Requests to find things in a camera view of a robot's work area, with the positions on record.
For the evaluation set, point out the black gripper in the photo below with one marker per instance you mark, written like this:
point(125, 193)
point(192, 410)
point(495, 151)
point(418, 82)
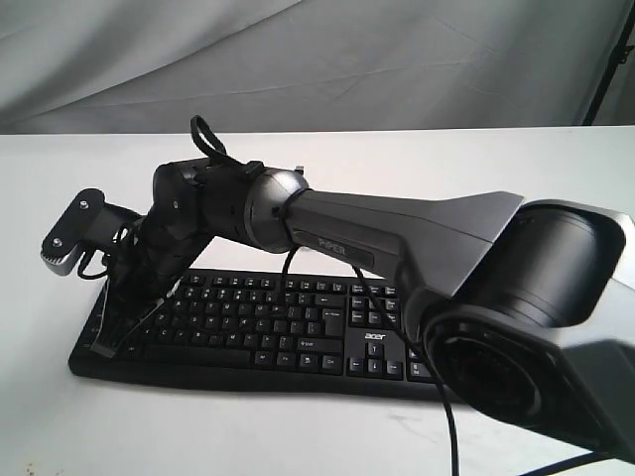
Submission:
point(146, 268)

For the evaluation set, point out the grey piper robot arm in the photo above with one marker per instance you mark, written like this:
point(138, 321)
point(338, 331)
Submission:
point(525, 310)

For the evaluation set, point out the grey backdrop cloth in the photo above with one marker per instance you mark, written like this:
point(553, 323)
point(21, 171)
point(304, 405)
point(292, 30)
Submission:
point(300, 66)

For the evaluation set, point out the black acer keyboard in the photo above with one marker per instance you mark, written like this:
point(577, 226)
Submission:
point(251, 332)

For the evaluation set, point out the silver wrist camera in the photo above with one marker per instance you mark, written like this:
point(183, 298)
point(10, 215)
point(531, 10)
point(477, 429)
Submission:
point(88, 224)

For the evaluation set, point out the black tripod stand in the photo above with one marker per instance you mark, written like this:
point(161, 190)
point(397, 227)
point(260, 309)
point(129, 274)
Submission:
point(618, 56)

